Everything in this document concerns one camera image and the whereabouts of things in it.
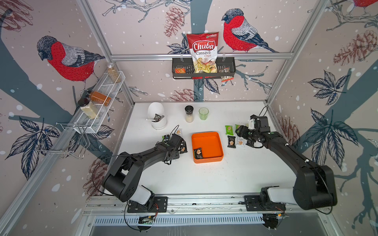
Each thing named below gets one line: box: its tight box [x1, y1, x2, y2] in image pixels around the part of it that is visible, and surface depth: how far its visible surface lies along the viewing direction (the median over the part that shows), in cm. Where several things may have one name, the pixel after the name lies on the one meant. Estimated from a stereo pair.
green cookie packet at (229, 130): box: [224, 125, 234, 136], surface depth 106 cm
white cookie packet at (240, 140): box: [237, 136, 245, 146], surface depth 97 cm
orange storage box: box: [191, 131, 224, 164], surface depth 96 cm
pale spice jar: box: [77, 97, 99, 120], surface depth 68 cm
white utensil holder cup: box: [147, 101, 168, 130], surface depth 100 cm
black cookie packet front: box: [193, 147, 204, 160], surface depth 91 cm
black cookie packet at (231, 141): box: [227, 135, 236, 149], surface depth 97 cm
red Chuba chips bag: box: [186, 31, 220, 74], surface depth 85 cm
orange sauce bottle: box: [88, 90, 112, 107], surface depth 74 cm
